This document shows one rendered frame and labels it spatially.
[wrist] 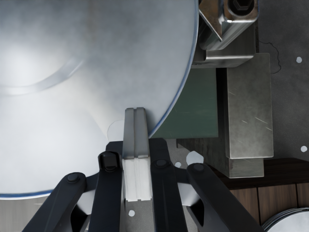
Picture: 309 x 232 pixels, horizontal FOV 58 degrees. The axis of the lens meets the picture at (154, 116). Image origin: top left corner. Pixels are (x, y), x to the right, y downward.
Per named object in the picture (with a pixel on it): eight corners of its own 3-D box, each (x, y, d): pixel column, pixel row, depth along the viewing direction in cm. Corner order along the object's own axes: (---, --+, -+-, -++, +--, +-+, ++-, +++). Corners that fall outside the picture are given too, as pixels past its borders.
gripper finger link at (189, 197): (151, 188, 13) (213, 183, 14) (146, 137, 18) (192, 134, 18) (153, 211, 14) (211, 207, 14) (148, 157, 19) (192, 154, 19)
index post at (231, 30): (226, 49, 30) (264, 18, 21) (198, 50, 30) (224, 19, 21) (225, 24, 30) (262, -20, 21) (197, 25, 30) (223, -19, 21)
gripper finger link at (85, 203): (125, 214, 14) (65, 219, 14) (127, 159, 19) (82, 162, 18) (122, 190, 13) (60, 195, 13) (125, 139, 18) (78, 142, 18)
